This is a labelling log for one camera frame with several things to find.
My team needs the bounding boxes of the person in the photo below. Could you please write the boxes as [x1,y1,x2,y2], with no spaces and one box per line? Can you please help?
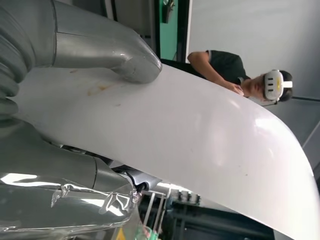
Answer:
[186,49,294,104]

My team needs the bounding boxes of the white VR headset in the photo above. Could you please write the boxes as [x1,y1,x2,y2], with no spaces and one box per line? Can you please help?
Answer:
[262,69,294,102]

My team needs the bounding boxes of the dark socket strip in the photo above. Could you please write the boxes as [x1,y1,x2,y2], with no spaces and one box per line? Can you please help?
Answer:
[174,190,202,206]

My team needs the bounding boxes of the white metal frame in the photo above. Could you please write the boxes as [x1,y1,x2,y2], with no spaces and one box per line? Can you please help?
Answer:
[143,189,173,234]

